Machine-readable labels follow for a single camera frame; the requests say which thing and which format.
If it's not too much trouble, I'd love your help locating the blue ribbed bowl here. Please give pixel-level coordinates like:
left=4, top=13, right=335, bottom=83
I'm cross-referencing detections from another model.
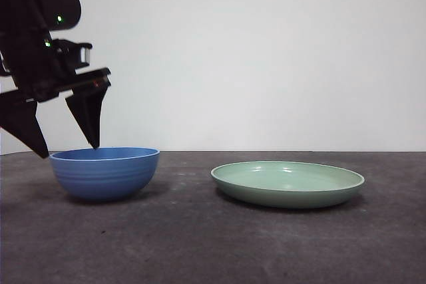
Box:
left=49, top=146, right=161, bottom=202

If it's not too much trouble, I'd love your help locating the green plate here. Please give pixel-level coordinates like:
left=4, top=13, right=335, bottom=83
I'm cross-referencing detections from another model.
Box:
left=210, top=160, right=365, bottom=210

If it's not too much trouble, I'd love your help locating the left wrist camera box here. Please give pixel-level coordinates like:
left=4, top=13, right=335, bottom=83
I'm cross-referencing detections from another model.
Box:
left=51, top=39, right=93, bottom=66

